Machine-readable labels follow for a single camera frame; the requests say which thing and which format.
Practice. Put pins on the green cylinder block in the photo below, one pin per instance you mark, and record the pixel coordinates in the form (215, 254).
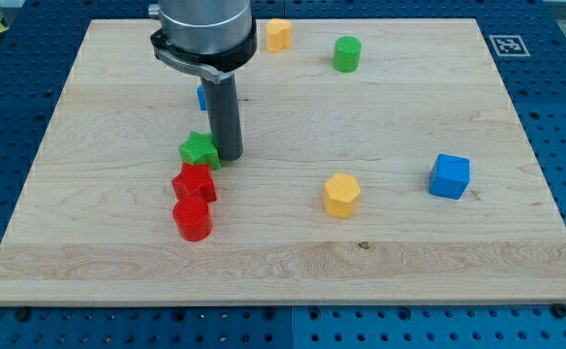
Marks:
(347, 54)

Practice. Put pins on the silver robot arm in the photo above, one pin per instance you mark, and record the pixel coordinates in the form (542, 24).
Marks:
(209, 39)

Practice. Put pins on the wooden board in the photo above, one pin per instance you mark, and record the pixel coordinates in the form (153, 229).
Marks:
(93, 225)

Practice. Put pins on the red star block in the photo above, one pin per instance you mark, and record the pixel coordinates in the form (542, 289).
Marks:
(194, 180)

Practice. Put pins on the red cylinder block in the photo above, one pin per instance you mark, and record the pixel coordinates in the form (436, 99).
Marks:
(192, 218)

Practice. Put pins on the yellow hexagon block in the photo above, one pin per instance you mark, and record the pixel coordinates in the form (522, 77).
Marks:
(341, 195)

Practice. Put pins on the grey cylindrical pointer tool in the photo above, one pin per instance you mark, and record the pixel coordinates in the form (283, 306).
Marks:
(223, 116)

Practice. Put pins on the yellow heart block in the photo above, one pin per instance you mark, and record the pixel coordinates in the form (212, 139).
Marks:
(279, 34)

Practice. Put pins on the blue cube block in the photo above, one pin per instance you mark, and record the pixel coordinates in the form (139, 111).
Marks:
(449, 176)

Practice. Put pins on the small blue block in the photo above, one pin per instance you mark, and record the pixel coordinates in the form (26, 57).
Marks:
(201, 98)

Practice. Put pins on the white fiducial marker tag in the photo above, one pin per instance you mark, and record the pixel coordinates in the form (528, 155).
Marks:
(509, 46)

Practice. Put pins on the green star block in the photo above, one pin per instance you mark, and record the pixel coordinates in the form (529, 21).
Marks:
(199, 149)

